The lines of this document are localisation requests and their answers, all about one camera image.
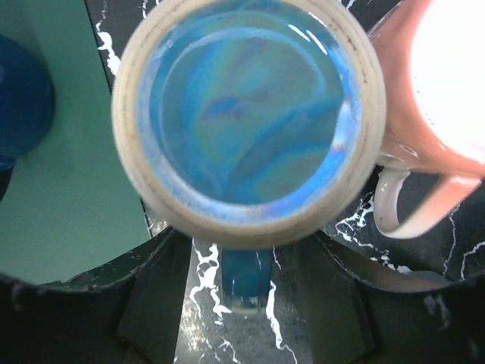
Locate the pink mug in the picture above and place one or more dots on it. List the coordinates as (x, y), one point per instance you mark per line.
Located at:
(431, 54)

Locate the dark green placemat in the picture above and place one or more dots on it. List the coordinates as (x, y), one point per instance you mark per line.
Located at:
(69, 206)

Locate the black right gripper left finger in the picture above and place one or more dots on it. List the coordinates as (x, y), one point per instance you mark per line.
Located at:
(125, 311)

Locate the navy blue mug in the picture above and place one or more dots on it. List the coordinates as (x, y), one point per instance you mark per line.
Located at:
(27, 105)

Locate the orange and blue mug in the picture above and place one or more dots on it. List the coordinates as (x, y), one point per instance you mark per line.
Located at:
(248, 124)

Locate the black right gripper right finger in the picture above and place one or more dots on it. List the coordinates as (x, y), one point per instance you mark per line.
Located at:
(356, 310)

